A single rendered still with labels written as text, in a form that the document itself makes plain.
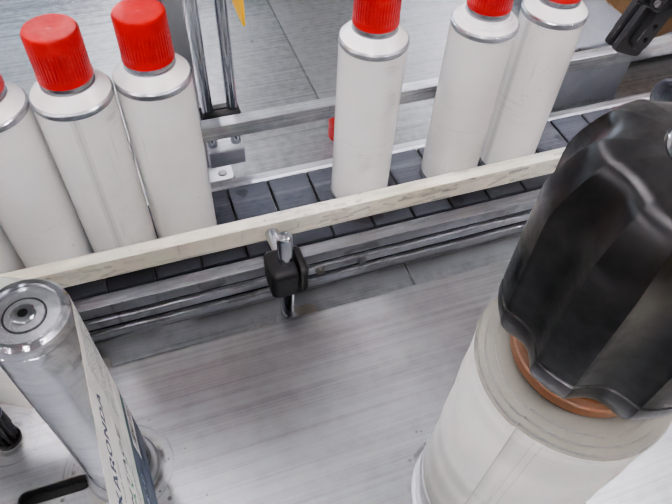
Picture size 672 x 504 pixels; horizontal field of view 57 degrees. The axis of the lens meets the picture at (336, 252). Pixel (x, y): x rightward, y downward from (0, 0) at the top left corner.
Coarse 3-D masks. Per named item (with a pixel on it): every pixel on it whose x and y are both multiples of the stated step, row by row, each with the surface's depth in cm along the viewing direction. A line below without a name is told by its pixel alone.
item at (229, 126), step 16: (608, 48) 59; (656, 48) 60; (576, 64) 58; (592, 64) 59; (608, 64) 60; (432, 80) 55; (416, 96) 54; (432, 96) 55; (256, 112) 51; (272, 112) 51; (288, 112) 51; (304, 112) 51; (320, 112) 52; (208, 128) 49; (224, 128) 50; (240, 128) 50; (256, 128) 51; (272, 128) 52
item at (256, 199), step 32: (544, 128) 64; (576, 128) 64; (416, 160) 60; (224, 192) 56; (256, 192) 56; (288, 192) 57; (320, 192) 57; (480, 192) 58; (512, 192) 58; (352, 224) 54; (384, 224) 55; (224, 256) 52; (256, 256) 52; (64, 288) 49; (96, 288) 49
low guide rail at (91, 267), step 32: (512, 160) 55; (544, 160) 56; (384, 192) 52; (416, 192) 53; (448, 192) 54; (224, 224) 49; (256, 224) 49; (288, 224) 50; (320, 224) 52; (96, 256) 47; (128, 256) 47; (160, 256) 48; (192, 256) 49
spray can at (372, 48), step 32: (384, 0) 41; (352, 32) 44; (384, 32) 43; (352, 64) 44; (384, 64) 44; (352, 96) 46; (384, 96) 46; (352, 128) 48; (384, 128) 49; (352, 160) 51; (384, 160) 52; (352, 192) 54
